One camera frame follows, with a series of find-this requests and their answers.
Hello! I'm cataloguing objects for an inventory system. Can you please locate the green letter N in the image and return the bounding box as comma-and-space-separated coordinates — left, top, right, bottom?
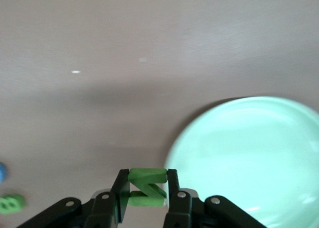
129, 168, 168, 207

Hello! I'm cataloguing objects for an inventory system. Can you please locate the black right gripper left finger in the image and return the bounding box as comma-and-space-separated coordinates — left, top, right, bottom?
14, 168, 132, 228

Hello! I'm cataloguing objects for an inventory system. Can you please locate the blue letter C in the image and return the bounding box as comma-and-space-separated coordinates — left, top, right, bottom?
0, 162, 8, 184

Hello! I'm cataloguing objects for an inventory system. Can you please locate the brown table cover mat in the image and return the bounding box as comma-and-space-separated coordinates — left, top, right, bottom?
0, 0, 319, 228

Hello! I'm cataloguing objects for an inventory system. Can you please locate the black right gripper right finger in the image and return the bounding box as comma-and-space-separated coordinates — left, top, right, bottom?
163, 168, 269, 228

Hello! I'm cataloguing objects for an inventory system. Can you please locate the light green plate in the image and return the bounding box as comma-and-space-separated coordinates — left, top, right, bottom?
164, 96, 319, 228

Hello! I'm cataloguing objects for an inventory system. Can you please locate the green letter B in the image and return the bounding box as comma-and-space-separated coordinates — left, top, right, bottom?
0, 193, 25, 215

